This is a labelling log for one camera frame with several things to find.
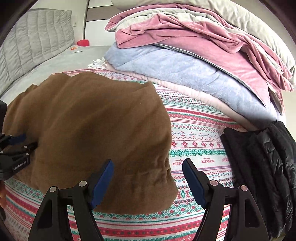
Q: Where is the brown fleece-collared coat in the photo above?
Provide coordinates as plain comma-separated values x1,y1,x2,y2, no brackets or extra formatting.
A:
3,72,178,215

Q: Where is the black puffer jacket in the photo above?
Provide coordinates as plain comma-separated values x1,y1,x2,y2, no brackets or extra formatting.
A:
221,121,295,240

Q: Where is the pale pink blanket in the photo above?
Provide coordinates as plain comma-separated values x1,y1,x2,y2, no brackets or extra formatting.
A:
104,61,258,131

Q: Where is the patterned red green blanket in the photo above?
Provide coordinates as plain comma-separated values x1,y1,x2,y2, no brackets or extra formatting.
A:
4,69,241,240

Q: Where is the grey quilted headboard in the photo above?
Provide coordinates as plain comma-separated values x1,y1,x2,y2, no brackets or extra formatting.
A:
1,9,75,93

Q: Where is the small red box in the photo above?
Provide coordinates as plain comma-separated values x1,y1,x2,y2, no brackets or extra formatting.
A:
77,39,90,47

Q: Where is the white grey wardrobe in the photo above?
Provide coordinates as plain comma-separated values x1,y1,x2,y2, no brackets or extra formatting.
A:
84,0,119,46

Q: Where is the light blue fleece blanket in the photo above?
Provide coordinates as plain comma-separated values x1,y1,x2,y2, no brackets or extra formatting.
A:
104,44,286,128

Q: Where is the beige duvet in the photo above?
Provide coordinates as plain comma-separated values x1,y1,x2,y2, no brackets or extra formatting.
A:
112,0,295,85

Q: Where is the pink velvet quilt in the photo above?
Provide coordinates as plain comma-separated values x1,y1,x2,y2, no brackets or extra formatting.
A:
105,4,294,112

